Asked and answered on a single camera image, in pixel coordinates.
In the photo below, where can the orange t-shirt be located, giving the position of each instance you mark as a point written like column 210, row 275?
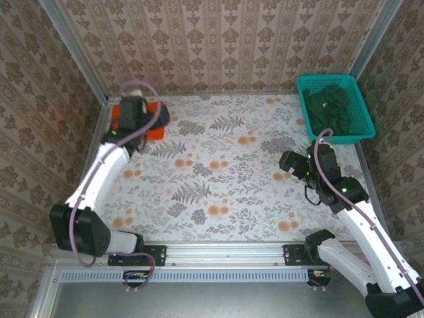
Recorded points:
column 155, row 134

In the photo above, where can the teal plastic basket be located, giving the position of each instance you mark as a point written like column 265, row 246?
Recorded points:
column 359, row 109

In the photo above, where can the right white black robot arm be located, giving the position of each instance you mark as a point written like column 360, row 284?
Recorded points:
column 364, row 232

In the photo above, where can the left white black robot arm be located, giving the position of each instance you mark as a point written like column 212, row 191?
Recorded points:
column 99, row 179

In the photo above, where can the floral patterned table cover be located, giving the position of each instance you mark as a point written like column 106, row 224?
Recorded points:
column 232, row 165

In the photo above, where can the dark green t-shirt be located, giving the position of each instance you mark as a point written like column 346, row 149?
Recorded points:
column 334, row 102

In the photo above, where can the black connector socket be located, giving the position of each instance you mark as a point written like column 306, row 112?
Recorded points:
column 319, row 276
column 132, row 276

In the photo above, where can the grey metal sheet panel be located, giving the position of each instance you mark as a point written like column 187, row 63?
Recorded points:
column 212, row 301

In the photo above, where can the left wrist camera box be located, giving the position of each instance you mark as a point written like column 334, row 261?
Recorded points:
column 134, row 93

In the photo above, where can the aluminium frame post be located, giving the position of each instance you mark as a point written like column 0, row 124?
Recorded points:
column 76, row 53
column 367, row 49

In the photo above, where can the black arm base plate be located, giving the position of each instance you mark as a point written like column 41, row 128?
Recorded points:
column 293, row 255
column 157, row 255

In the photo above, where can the wide aluminium base rail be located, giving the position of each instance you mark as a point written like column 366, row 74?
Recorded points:
column 225, row 253

